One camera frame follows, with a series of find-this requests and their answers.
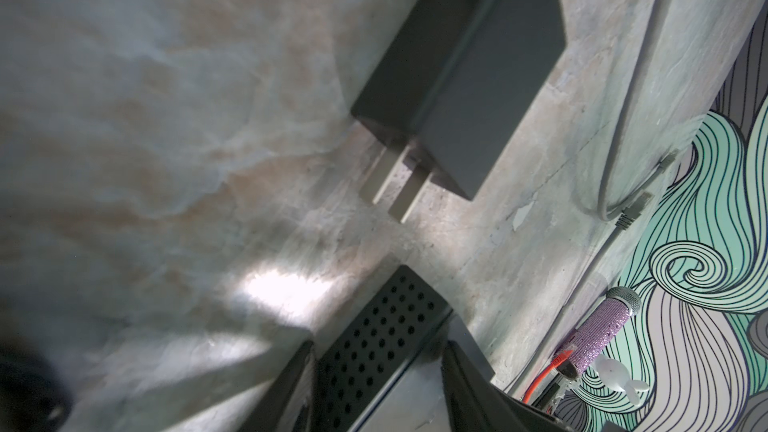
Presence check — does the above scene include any grey ethernet cable front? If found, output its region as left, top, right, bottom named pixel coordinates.
left=503, top=191, right=655, bottom=394

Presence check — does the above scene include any black power adapter with cable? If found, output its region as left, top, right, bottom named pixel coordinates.
left=351, top=0, right=567, bottom=221

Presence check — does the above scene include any glittery purple microphone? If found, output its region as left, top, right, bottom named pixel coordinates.
left=556, top=287, right=642, bottom=380

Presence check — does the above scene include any white bunny pink figurine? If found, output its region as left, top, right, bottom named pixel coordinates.
left=591, top=354, right=650, bottom=406

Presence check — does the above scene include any red ethernet cable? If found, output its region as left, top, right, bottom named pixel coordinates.
left=520, top=347, right=576, bottom=404

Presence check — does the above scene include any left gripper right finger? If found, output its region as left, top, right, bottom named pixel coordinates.
left=441, top=341, right=570, bottom=432

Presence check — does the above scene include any black network switch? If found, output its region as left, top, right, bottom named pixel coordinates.
left=313, top=265, right=495, bottom=431

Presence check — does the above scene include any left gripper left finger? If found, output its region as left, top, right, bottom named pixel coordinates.
left=237, top=340, right=317, bottom=432

